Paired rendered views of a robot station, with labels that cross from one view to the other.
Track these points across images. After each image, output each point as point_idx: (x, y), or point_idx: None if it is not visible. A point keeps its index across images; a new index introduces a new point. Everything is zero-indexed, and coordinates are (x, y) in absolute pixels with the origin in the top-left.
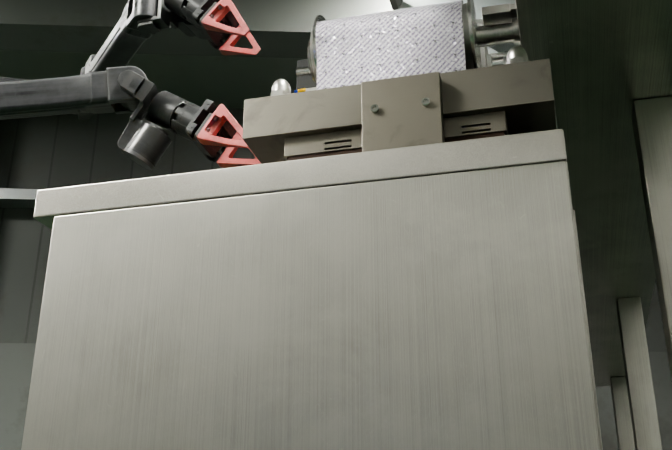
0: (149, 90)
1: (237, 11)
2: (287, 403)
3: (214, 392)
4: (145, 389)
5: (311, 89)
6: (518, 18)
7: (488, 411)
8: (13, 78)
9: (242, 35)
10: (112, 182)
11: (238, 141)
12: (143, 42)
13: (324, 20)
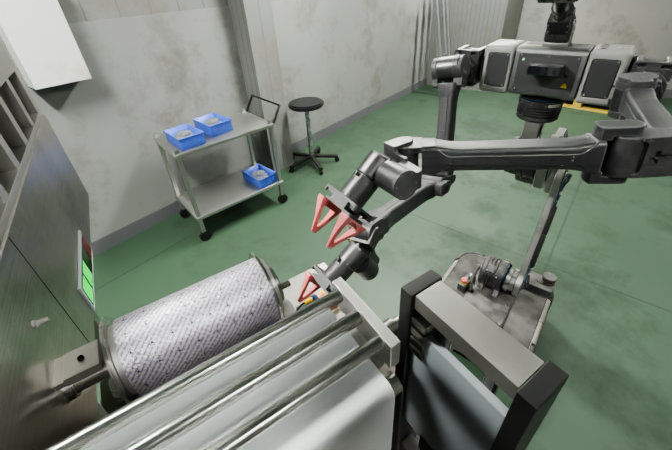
0: (346, 239)
1: (315, 211)
2: None
3: None
4: None
5: (284, 301)
6: (94, 337)
7: None
8: (637, 112)
9: (316, 231)
10: (297, 275)
11: (303, 296)
12: (453, 170)
13: (254, 258)
